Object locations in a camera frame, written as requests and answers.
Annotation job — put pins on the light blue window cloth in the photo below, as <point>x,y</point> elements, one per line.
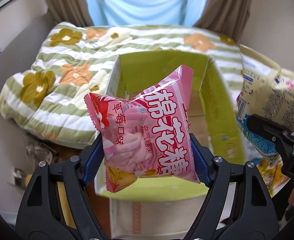
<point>145,12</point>

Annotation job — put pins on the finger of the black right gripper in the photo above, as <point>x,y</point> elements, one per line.
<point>279,136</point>

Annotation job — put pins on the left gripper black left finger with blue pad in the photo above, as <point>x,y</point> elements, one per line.
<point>40,214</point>

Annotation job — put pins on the pink marshmallow snack bag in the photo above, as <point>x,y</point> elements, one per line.
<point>146,136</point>

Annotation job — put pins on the floral striped quilt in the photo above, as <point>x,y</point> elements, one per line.
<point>47,99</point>

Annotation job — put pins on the cream blue snack bag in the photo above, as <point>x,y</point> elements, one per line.
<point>268,91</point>

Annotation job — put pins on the brown curtain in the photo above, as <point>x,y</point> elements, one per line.
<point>227,17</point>
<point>73,11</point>

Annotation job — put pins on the green cardboard box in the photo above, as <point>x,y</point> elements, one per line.
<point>211,113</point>

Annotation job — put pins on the brown left curtain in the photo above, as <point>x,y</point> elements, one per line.
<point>73,11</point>

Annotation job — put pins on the brown right curtain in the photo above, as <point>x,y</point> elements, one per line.
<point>227,17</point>

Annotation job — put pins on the grey bed headboard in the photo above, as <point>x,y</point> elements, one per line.
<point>20,54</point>

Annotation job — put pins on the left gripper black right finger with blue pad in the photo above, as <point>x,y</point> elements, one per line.
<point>252,214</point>

